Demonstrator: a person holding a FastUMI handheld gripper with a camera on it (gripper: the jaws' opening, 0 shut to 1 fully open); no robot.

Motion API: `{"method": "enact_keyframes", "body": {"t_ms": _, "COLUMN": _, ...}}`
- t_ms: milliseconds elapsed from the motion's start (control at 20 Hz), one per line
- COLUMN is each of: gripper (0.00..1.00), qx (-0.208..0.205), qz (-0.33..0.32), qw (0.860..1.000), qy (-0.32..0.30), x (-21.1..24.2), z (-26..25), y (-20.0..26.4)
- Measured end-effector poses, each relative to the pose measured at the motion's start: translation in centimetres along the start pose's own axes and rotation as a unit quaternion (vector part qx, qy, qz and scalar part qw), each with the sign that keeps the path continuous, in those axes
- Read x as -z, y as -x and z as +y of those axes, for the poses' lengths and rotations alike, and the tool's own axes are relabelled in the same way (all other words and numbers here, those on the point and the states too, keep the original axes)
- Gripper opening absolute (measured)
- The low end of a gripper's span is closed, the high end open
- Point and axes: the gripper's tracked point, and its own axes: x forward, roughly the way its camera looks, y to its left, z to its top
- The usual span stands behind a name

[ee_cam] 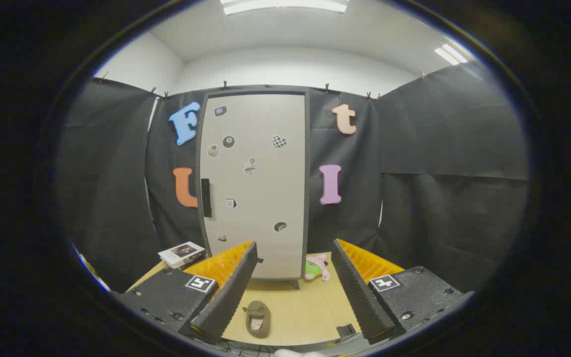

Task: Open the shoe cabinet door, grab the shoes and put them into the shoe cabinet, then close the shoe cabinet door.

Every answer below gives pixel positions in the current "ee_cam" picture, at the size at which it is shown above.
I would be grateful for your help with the black backdrop cloth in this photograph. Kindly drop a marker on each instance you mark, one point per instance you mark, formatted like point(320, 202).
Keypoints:
point(439, 148)

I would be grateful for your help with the grey shoe cabinet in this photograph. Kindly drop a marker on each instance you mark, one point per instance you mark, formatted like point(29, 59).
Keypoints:
point(256, 90)

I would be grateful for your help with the long ceiling light panel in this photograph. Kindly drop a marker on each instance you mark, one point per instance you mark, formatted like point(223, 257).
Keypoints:
point(285, 5)

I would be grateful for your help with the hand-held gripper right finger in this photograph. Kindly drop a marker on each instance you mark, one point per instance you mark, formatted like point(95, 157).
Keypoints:
point(360, 297)

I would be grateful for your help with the small black block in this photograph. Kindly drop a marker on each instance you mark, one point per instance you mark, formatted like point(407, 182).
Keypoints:
point(346, 330)

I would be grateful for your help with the small ceiling light panel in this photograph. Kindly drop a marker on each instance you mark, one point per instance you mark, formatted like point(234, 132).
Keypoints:
point(450, 53)

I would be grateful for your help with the brown fuzzy shoe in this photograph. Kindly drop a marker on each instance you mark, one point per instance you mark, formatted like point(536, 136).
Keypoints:
point(257, 322)

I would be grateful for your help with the white rounded object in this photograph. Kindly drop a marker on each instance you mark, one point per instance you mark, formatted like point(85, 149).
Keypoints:
point(295, 353)

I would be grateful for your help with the pink green plush toy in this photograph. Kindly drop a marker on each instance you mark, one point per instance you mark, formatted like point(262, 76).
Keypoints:
point(321, 263)

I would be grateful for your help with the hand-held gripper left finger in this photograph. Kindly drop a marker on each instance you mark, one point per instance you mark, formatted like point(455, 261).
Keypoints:
point(231, 297)

